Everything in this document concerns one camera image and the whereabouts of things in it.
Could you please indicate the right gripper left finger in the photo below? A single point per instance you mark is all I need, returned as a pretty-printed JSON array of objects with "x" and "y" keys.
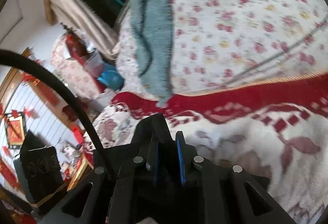
[{"x": 106, "y": 196}]

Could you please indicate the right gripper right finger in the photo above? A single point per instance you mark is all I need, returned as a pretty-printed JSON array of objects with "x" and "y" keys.
[{"x": 230, "y": 194}]

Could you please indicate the black pants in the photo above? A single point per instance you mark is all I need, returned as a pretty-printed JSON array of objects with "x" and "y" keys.
[{"x": 167, "y": 199}]

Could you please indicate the black gift box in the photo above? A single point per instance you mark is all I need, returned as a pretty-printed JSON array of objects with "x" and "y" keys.
[{"x": 38, "y": 170}]

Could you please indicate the red floral plush blanket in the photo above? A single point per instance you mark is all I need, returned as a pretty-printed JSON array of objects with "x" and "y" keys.
[{"x": 274, "y": 128}]

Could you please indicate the blue plastic bag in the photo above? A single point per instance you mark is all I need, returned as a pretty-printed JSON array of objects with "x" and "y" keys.
[{"x": 111, "y": 78}]

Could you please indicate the white floral bed sheet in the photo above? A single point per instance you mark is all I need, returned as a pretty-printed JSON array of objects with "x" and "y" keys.
[{"x": 220, "y": 44}]

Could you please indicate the teal fuzzy cardigan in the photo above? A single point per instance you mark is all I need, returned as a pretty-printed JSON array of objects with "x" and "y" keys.
[{"x": 152, "y": 29}]

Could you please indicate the beige curtain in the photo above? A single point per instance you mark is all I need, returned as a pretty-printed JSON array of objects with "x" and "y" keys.
[{"x": 77, "y": 14}]

